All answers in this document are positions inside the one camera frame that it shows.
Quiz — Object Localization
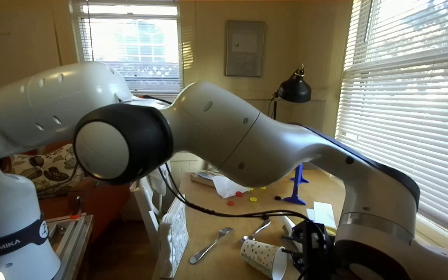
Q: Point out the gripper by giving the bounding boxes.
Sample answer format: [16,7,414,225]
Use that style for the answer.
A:
[281,221,336,280]

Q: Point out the spotted paper cup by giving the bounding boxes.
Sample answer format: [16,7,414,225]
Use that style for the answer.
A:
[240,239,288,280]

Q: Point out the small metal spoon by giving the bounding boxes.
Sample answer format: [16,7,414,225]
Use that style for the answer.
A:
[241,219,271,244]

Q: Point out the white paper sheet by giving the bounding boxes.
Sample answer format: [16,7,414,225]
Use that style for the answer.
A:
[306,201,338,230]

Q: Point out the blue plastic stand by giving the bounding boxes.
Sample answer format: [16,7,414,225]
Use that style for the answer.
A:
[283,163,310,206]

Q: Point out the large metal spoon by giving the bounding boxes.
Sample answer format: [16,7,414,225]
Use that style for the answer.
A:
[189,227,235,265]

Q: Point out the crumpled white tissue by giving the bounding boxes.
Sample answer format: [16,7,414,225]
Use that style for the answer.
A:
[211,175,250,199]

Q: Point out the flat book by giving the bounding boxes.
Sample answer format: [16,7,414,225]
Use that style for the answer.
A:
[190,170,224,187]

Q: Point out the white textured panel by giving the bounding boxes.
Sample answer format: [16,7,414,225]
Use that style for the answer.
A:
[157,194,190,279]

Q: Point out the white chair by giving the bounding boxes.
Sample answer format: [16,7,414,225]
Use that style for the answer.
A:
[130,163,171,251]

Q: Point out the black desk lamp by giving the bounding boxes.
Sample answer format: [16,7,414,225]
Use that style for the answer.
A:
[268,64,312,121]

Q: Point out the window with white blinds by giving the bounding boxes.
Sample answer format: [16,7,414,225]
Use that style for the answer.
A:
[69,0,184,97]
[334,0,448,251]

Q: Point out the orange sofa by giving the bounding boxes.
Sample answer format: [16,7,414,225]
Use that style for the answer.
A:
[0,139,132,243]

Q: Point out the framed picture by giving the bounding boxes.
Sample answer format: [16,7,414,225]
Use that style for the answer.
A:
[224,20,266,77]

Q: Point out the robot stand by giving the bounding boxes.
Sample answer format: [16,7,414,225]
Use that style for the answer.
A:
[45,213,94,280]

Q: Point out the black and red clamp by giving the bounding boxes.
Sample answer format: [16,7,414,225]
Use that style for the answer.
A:
[70,196,82,219]

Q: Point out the leaf patterned cushion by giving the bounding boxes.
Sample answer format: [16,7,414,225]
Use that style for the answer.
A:
[9,143,86,196]

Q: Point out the large paper wall sheet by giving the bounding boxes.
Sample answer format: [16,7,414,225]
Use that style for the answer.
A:
[0,0,62,101]

